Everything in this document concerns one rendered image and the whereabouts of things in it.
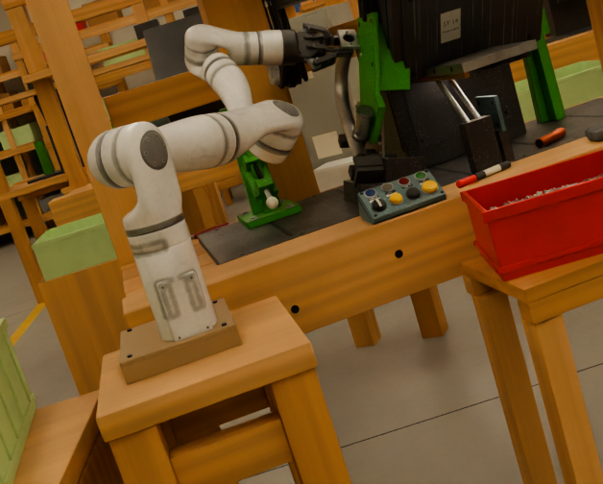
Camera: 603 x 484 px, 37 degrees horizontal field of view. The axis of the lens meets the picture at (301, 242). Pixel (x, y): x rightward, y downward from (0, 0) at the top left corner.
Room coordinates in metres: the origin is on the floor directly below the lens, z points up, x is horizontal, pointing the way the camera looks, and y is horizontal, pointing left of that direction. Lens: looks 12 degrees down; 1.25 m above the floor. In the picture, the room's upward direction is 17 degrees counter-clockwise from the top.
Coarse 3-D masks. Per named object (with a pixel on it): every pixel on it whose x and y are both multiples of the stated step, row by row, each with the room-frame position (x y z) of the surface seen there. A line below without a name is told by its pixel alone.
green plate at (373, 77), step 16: (368, 16) 1.91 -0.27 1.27; (368, 32) 1.92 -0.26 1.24; (368, 48) 1.92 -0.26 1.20; (384, 48) 1.90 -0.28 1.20; (368, 64) 1.92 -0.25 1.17; (384, 64) 1.89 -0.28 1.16; (400, 64) 1.90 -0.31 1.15; (368, 80) 1.92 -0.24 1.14; (384, 80) 1.89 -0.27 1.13; (400, 80) 1.90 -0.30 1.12; (368, 96) 1.92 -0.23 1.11
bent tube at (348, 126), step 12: (348, 36) 2.00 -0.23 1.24; (348, 48) 1.97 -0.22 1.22; (348, 60) 2.02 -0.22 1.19; (336, 72) 2.04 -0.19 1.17; (348, 72) 2.04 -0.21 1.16; (336, 84) 2.05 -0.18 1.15; (336, 96) 2.04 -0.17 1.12; (348, 96) 2.04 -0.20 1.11; (348, 108) 2.02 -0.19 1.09; (348, 120) 1.98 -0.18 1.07; (348, 132) 1.96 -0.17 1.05; (360, 144) 1.92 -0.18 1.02
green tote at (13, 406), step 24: (0, 336) 1.45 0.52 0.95; (0, 360) 1.40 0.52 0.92; (0, 384) 1.35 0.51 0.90; (24, 384) 1.49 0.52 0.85; (0, 408) 1.29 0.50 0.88; (24, 408) 1.44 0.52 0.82; (0, 432) 1.23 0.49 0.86; (24, 432) 1.36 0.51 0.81; (0, 456) 1.19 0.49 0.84; (0, 480) 1.15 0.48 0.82
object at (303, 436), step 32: (288, 384) 1.23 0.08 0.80; (320, 384) 1.24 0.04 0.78; (192, 416) 1.46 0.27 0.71; (224, 416) 1.47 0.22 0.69; (288, 416) 1.23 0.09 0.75; (320, 416) 1.23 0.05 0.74; (128, 448) 1.20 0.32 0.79; (160, 448) 1.20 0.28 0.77; (192, 448) 1.23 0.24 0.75; (224, 448) 1.23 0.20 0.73; (256, 448) 1.24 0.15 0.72; (288, 448) 1.24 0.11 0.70; (320, 448) 1.23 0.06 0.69; (128, 480) 1.20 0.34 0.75; (160, 480) 1.20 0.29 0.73; (192, 480) 1.22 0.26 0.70; (224, 480) 1.23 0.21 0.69; (320, 480) 1.23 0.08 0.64
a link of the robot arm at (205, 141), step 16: (160, 128) 1.48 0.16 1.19; (176, 128) 1.48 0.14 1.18; (192, 128) 1.48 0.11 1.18; (208, 128) 1.49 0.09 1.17; (224, 128) 1.52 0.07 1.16; (96, 144) 1.36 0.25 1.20; (176, 144) 1.46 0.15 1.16; (192, 144) 1.47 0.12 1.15; (208, 144) 1.48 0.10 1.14; (224, 144) 1.50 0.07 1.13; (96, 160) 1.35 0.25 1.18; (176, 160) 1.46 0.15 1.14; (192, 160) 1.48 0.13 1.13; (208, 160) 1.49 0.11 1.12; (224, 160) 1.53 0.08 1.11; (96, 176) 1.35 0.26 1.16
